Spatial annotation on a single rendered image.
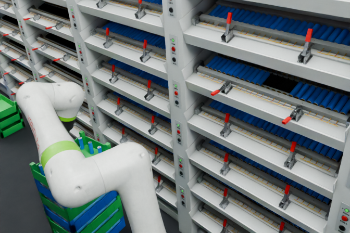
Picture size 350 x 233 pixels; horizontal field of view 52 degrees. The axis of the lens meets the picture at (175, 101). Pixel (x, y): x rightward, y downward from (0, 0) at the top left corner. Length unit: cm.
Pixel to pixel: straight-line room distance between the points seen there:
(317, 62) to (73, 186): 73
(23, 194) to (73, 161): 145
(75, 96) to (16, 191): 126
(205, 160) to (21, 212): 122
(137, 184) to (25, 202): 143
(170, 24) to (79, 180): 65
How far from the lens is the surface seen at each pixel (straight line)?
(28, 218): 228
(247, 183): 144
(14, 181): 256
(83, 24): 186
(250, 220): 157
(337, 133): 111
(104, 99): 203
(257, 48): 112
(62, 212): 171
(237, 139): 134
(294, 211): 137
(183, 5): 126
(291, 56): 107
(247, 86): 123
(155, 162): 182
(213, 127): 140
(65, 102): 133
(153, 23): 139
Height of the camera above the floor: 154
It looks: 30 degrees down
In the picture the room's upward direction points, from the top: 4 degrees counter-clockwise
